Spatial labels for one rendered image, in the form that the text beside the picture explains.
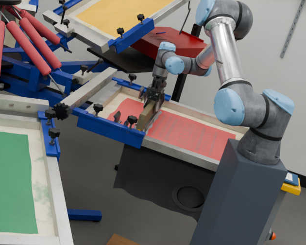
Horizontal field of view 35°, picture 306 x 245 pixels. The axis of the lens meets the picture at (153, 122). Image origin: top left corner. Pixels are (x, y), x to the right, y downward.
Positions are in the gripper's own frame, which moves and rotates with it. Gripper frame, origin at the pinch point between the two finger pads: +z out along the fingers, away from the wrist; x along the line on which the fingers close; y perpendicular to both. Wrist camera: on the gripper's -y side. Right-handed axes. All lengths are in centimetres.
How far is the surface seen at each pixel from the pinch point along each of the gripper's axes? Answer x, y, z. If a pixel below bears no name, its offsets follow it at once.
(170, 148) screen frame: 16.9, 30.0, 0.9
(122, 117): -11.2, 7.5, 4.5
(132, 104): -11.9, -12.3, 5.0
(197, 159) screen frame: 29.4, 30.0, 1.7
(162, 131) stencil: 9.4, 8.4, 4.6
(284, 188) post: 69, 19, 6
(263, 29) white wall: 45, -200, -20
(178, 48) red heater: -7, -100, -8
